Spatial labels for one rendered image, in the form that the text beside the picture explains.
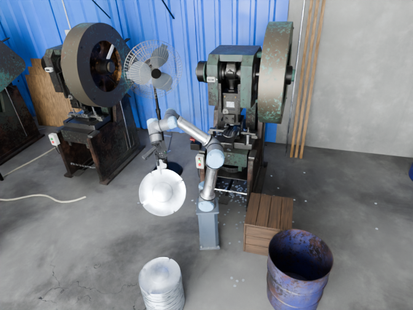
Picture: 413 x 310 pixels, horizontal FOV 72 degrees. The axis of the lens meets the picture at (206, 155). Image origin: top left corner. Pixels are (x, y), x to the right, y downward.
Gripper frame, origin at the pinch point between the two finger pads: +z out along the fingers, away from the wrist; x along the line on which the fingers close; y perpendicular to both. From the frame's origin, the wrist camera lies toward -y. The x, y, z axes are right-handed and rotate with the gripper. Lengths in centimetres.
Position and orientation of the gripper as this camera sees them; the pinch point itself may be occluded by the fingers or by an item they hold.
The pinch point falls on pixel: (159, 172)
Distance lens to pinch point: 181.7
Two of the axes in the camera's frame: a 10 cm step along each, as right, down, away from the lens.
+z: 2.2, 9.6, -1.9
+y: 9.6, -1.8, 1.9
